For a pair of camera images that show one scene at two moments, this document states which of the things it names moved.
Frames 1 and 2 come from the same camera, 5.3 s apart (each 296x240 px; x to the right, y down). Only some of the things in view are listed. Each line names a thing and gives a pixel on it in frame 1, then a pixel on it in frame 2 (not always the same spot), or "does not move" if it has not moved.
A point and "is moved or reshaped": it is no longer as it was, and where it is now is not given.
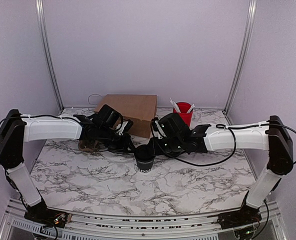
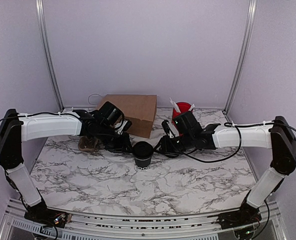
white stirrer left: (175, 105) does not move
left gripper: (126, 144) does not move
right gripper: (156, 150) does not move
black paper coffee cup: (145, 166) is moved or reshaped
